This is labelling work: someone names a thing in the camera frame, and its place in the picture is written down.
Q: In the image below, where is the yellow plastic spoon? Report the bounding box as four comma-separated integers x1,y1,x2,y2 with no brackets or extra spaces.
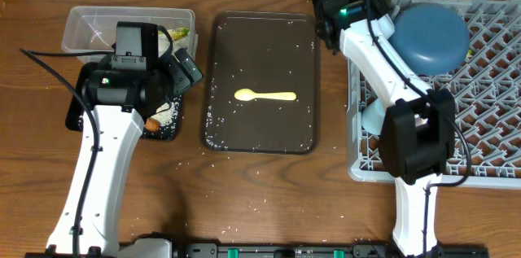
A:
234,89,297,102

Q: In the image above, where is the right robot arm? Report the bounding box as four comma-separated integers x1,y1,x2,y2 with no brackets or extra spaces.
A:
312,0,454,257

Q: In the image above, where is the brown serving tray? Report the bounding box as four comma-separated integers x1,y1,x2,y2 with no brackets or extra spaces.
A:
201,11,320,155

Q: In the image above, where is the light blue plastic cup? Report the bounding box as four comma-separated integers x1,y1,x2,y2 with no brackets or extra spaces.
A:
361,98,386,135

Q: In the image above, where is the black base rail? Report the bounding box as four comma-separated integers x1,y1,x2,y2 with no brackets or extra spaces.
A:
24,241,489,258

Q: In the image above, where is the grey dishwasher rack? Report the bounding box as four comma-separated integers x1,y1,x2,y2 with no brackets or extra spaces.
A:
346,0,520,189

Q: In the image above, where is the white rice pile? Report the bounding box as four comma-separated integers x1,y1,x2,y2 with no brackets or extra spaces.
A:
151,102,179,126

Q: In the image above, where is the white tissue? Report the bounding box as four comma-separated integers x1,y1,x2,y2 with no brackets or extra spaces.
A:
158,32,177,56

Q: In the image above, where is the orange carrot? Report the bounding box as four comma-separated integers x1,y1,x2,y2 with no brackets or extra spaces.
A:
144,118,160,133

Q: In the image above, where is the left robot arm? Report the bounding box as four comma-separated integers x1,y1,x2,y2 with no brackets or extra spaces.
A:
42,49,203,257

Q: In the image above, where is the clear plastic bin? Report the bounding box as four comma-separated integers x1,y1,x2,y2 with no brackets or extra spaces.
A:
62,6,198,57

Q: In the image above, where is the black plastic tray bin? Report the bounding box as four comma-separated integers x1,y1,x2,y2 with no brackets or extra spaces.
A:
65,62,183,141

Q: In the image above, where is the dark blue plate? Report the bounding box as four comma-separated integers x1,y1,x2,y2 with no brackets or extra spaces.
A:
389,3,470,76

